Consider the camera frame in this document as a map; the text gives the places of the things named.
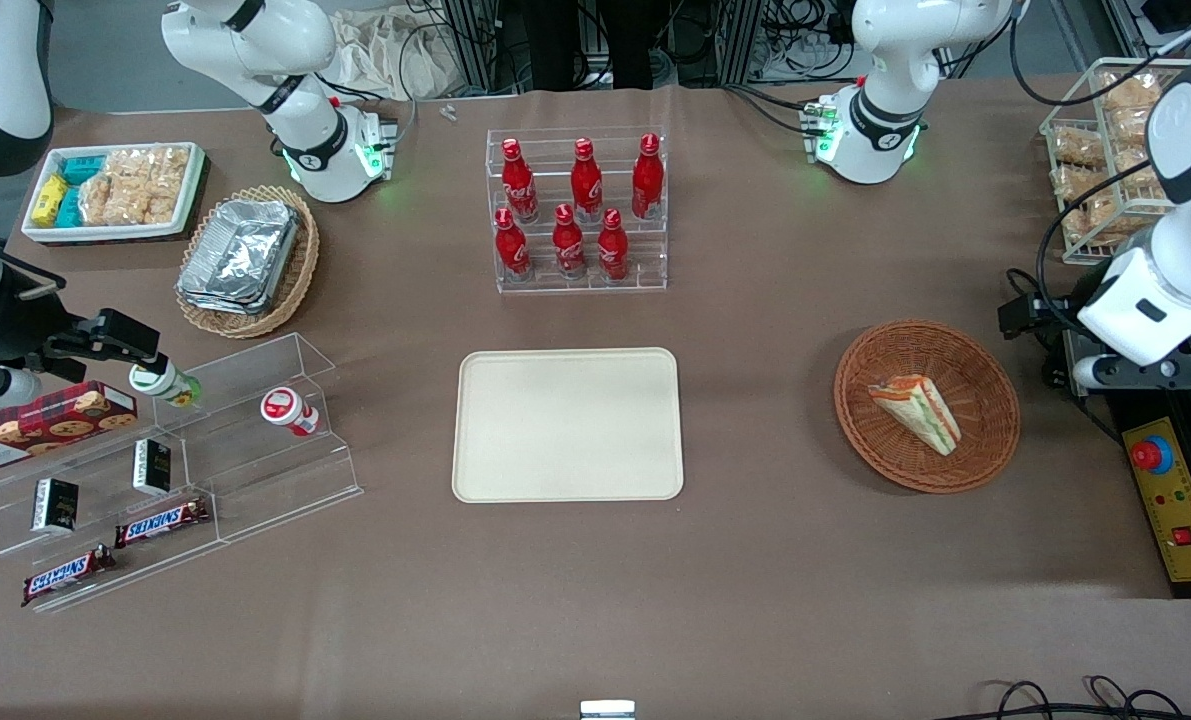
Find black appliance cable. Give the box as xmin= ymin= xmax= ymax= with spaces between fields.
xmin=1005 ymin=267 xmax=1076 ymax=346

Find light oval wicker basket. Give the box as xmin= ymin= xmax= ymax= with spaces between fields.
xmin=175 ymin=185 xmax=320 ymax=339

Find beige cloth bag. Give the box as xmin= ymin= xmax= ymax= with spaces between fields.
xmin=327 ymin=8 xmax=461 ymax=101

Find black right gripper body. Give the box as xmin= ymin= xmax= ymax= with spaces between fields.
xmin=0 ymin=285 xmax=74 ymax=373

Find clear acrylic stepped shelf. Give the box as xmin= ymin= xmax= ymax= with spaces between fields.
xmin=0 ymin=333 xmax=364 ymax=613

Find red plaid cookie box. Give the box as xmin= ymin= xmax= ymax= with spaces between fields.
xmin=0 ymin=380 xmax=139 ymax=477

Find white wire rack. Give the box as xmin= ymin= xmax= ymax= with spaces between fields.
xmin=1040 ymin=58 xmax=1191 ymax=267

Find yellow emergency stop control box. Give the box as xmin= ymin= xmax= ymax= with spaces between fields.
xmin=1105 ymin=388 xmax=1191 ymax=599

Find clear acrylic bottle rack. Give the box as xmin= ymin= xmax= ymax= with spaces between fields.
xmin=485 ymin=125 xmax=669 ymax=294

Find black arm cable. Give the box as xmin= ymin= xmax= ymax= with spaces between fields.
xmin=1007 ymin=0 xmax=1191 ymax=296

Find yellow snack pack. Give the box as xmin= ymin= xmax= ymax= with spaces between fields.
xmin=32 ymin=174 xmax=69 ymax=227

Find silver foil tray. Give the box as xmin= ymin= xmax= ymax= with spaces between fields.
xmin=176 ymin=284 xmax=268 ymax=317
xmin=180 ymin=199 xmax=299 ymax=303

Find brown round wicker basket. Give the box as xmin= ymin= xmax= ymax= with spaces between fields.
xmin=834 ymin=319 xmax=1021 ymax=494

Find clear bagged pastry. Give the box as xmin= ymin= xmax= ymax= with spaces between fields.
xmin=1100 ymin=72 xmax=1163 ymax=111
xmin=1120 ymin=150 xmax=1171 ymax=201
xmin=1053 ymin=165 xmax=1116 ymax=202
xmin=1051 ymin=127 xmax=1106 ymax=167
xmin=1107 ymin=105 xmax=1159 ymax=151
xmin=1063 ymin=198 xmax=1138 ymax=247

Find small black box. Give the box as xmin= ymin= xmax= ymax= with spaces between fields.
xmin=133 ymin=438 xmax=172 ymax=497
xmin=32 ymin=478 xmax=80 ymax=533

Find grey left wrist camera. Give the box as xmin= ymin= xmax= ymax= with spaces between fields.
xmin=1073 ymin=355 xmax=1191 ymax=391

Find black floor cables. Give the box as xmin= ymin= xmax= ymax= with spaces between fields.
xmin=955 ymin=675 xmax=1188 ymax=720

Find red cola bottle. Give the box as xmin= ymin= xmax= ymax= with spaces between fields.
xmin=597 ymin=208 xmax=630 ymax=281
xmin=570 ymin=138 xmax=603 ymax=223
xmin=495 ymin=207 xmax=532 ymax=281
xmin=501 ymin=138 xmax=539 ymax=223
xmin=632 ymin=133 xmax=665 ymax=221
xmin=552 ymin=204 xmax=586 ymax=279

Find clear rice cracker bag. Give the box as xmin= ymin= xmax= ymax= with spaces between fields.
xmin=105 ymin=147 xmax=192 ymax=225
xmin=80 ymin=170 xmax=148 ymax=227

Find beige rectangular tray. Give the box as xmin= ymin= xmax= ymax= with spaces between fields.
xmin=452 ymin=347 xmax=685 ymax=503

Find green capped small bottle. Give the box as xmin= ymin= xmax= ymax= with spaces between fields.
xmin=129 ymin=362 xmax=201 ymax=408

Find red capped small bottle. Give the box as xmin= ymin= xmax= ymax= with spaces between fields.
xmin=260 ymin=387 xmax=321 ymax=437

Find snickers chocolate bar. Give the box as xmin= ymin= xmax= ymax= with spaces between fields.
xmin=22 ymin=545 xmax=116 ymax=607
xmin=115 ymin=498 xmax=211 ymax=548

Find triangular sandwich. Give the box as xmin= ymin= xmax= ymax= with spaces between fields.
xmin=867 ymin=374 xmax=962 ymax=457

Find white rectangular snack tray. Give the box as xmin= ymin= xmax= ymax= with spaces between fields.
xmin=21 ymin=142 xmax=208 ymax=244

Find black countertop appliance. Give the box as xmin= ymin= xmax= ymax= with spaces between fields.
xmin=1043 ymin=325 xmax=1191 ymax=421

